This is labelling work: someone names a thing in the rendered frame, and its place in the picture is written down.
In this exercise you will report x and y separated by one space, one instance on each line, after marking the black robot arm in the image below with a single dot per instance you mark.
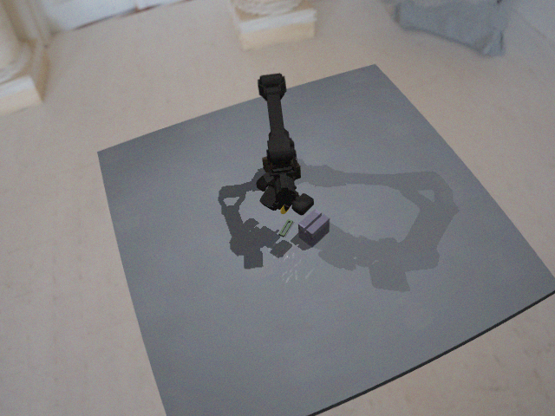
280 150

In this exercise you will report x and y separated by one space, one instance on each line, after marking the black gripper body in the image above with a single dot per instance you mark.
300 205

